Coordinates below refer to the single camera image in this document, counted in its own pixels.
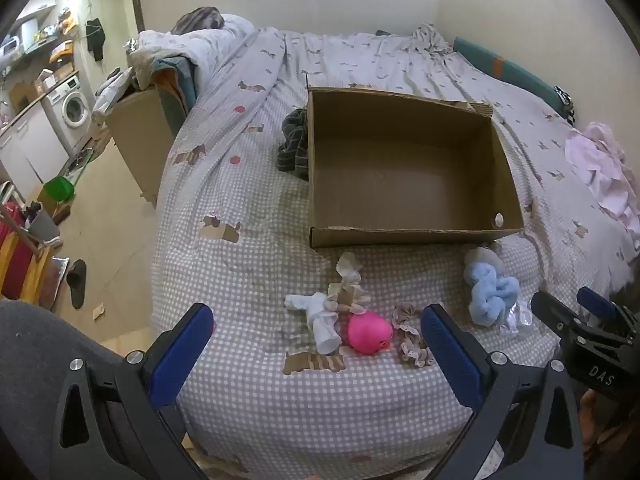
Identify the printed checked bed sheet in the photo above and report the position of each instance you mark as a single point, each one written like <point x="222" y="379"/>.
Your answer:
<point x="240" y="270"/>

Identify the beige frilly sock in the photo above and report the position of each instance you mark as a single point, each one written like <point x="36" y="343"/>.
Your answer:
<point x="347" y="285"/>

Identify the dark striped cloth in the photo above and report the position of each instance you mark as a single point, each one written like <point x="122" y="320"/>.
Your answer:
<point x="295" y="145"/>

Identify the white washing machine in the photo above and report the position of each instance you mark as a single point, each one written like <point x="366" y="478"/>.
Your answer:
<point x="67" y="107"/>

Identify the green plastic basin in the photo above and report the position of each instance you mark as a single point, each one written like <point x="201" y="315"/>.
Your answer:
<point x="59" y="189"/>

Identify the red suitcase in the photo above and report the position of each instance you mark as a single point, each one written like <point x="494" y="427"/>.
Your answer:
<point x="12" y="255"/>

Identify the clear plastic bag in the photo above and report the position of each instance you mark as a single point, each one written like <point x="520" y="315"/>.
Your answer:
<point x="517" y="317"/>

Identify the black slipper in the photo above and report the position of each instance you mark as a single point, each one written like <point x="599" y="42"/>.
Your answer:
<point x="77" y="282"/>

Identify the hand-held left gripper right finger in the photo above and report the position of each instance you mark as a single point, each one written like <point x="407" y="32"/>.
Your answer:
<point x="450" y="355"/>

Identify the grey striped blanket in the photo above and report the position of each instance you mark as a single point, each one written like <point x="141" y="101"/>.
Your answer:
<point x="200" y="19"/>

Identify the tan lace-trimmed sock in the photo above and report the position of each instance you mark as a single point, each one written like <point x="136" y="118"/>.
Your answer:
<point x="410" y="335"/>

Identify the large cardboard box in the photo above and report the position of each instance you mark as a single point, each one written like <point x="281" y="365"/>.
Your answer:
<point x="400" y="170"/>

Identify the teal pillow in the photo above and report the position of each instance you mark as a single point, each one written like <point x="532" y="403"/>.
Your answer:
<point x="505" y="67"/>

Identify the white sock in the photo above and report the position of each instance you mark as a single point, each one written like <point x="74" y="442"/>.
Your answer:
<point x="320" y="322"/>

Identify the white printed duvet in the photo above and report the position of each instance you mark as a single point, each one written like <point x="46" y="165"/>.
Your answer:
<point x="200" y="47"/>

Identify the pink cloth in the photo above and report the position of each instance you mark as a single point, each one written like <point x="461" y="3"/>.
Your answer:
<point x="605" y="165"/>

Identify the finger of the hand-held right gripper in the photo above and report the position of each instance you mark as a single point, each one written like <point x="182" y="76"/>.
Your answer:
<point x="555" y="312"/>
<point x="595" y="302"/>

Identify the tall cardboard box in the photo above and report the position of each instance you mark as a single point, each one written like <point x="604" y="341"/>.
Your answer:
<point x="142" y="140"/>

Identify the person's right hand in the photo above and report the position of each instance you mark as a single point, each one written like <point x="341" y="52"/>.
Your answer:
<point x="595" y="420"/>

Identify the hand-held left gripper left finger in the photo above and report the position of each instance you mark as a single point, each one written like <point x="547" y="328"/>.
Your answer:
<point x="180" y="355"/>

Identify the black hanging garment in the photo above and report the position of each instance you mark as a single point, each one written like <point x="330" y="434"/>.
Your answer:
<point x="96" y="37"/>

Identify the pink rubber toy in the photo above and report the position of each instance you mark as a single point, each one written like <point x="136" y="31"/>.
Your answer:
<point x="367" y="332"/>

